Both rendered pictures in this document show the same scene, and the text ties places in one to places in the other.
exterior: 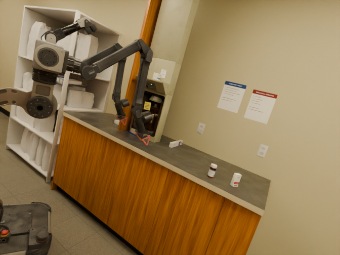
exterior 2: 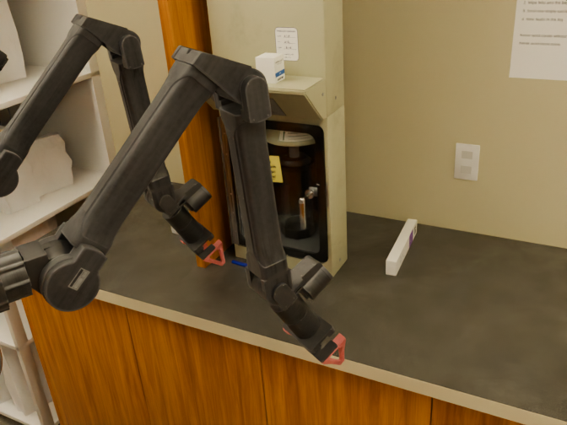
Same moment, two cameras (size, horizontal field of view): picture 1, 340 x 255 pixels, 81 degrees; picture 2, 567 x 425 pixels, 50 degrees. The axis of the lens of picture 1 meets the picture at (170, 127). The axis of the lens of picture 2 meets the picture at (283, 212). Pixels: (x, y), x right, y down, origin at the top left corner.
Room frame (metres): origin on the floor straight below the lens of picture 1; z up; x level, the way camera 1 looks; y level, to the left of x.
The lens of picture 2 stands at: (0.41, 0.19, 1.88)
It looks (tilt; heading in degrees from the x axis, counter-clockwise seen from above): 27 degrees down; 2
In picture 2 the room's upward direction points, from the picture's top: 4 degrees counter-clockwise
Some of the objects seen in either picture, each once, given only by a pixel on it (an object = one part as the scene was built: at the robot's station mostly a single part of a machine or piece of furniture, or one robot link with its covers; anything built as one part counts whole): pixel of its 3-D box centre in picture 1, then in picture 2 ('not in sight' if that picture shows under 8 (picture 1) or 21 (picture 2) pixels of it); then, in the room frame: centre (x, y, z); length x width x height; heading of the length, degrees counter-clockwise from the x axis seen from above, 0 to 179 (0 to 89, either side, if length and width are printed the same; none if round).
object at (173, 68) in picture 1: (158, 100); (294, 128); (2.04, 0.19, 1.33); 0.32 x 0.25 x 0.77; 62
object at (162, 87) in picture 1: (151, 84); (257, 99); (1.88, 0.28, 1.46); 0.32 x 0.12 x 0.10; 62
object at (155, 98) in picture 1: (146, 112); (274, 190); (1.92, 0.25, 1.19); 0.30 x 0.01 x 0.40; 62
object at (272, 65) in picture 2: (157, 76); (270, 67); (1.86, 0.24, 1.54); 0.05 x 0.05 x 0.06; 63
